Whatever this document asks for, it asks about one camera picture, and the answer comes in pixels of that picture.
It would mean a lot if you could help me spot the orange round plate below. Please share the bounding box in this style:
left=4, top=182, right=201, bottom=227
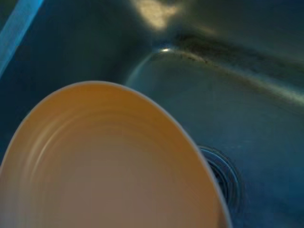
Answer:
left=0, top=80, right=234, bottom=228

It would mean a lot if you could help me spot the stainless steel double sink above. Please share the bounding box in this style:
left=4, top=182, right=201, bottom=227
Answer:
left=0, top=0, right=304, bottom=228

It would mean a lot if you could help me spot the metal sink drain strainer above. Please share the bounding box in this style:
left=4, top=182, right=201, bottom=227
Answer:
left=196, top=145, right=242, bottom=208

